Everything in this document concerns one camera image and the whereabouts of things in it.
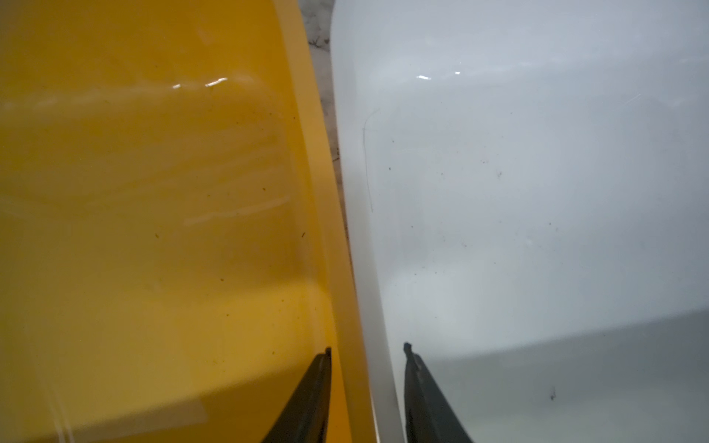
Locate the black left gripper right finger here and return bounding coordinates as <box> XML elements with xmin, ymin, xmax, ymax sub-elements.
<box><xmin>404</xmin><ymin>343</ymin><xmax>474</xmax><ymax>443</ymax></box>

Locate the white plastic storage box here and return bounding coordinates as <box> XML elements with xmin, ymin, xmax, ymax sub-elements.
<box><xmin>330</xmin><ymin>1</ymin><xmax>708</xmax><ymax>442</ymax></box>

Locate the yellow plastic storage box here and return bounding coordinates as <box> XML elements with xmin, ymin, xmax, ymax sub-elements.
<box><xmin>1</xmin><ymin>1</ymin><xmax>376</xmax><ymax>442</ymax></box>

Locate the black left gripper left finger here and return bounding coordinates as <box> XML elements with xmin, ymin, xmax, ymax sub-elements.
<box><xmin>262</xmin><ymin>347</ymin><xmax>332</xmax><ymax>443</ymax></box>

